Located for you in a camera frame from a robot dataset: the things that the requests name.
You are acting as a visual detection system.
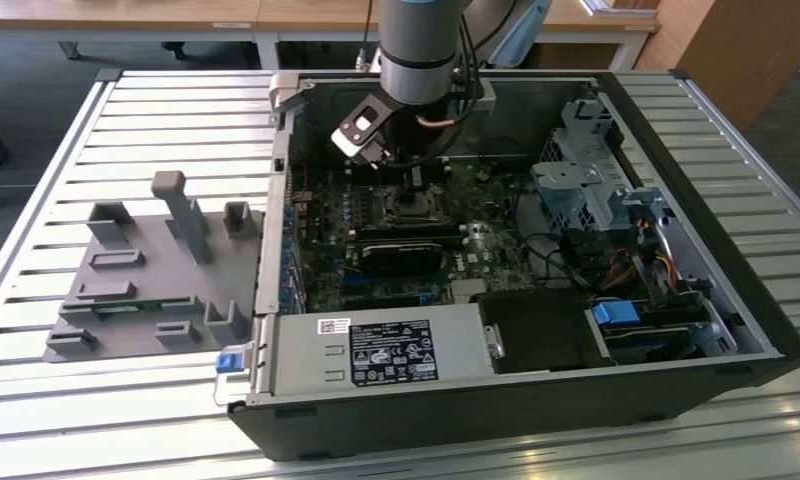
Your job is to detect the metal socket cover frame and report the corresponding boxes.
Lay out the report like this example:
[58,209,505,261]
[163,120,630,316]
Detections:
[382,185,452,224]

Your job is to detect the CPU socket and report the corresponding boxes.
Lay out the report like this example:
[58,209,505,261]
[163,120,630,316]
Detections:
[381,184,452,225]

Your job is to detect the black expansion slot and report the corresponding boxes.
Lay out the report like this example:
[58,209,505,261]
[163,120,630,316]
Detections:
[341,293,419,310]

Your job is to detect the installed green RAM stick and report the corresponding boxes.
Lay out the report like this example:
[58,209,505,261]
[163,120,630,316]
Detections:
[355,227,462,246]

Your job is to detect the grey case hinge block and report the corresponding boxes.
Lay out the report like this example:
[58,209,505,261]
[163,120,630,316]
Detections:
[265,72,305,124]

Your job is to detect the black graphics card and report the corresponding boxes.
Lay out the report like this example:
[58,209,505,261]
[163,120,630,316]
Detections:
[357,240,442,275]

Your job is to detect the silver metal drive cage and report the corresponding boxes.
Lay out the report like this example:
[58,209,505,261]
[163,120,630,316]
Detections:
[529,97,678,236]

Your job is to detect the green motherboard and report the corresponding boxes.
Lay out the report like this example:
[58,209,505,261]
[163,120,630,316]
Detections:
[285,159,541,314]

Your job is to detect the pale blue teach pendant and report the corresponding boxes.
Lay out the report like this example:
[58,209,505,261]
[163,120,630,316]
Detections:
[489,0,552,69]

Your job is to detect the small silver heat sink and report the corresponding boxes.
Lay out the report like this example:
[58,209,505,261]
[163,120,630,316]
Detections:
[450,279,486,304]

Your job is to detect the white papers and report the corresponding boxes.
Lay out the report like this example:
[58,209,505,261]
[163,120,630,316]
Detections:
[577,0,641,16]

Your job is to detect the black plastic fan shroud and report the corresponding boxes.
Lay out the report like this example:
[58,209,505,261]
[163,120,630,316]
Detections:
[476,289,618,375]

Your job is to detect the silver power supply unit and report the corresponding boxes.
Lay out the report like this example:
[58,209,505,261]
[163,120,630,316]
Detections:
[265,304,492,396]

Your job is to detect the blue disk carrier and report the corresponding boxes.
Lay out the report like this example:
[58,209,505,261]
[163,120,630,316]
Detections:
[590,298,641,329]

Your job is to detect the grey parts rack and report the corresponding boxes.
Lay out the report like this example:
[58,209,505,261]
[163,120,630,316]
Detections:
[42,169,267,364]

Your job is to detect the blue case latch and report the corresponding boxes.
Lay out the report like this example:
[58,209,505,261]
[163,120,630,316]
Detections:
[215,349,253,376]

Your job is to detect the wooden cabinet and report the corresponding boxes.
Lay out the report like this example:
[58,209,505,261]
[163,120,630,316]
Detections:
[632,0,800,131]

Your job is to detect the black open PC case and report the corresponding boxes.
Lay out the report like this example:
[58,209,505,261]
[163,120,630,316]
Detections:
[225,69,800,462]

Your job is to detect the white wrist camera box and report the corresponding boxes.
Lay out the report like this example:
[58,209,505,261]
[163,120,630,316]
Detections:
[330,92,395,162]

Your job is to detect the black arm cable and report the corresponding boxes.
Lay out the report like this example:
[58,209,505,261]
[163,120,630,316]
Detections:
[452,9,492,151]

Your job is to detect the black case cable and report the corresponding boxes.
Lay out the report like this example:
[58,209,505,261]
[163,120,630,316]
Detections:
[516,230,592,294]

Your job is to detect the yellow orange wire bundle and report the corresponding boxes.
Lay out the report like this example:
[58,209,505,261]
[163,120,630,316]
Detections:
[598,248,681,292]

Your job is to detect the silver disk bay bracket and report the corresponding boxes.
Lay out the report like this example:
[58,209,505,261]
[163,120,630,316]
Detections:
[585,289,740,362]

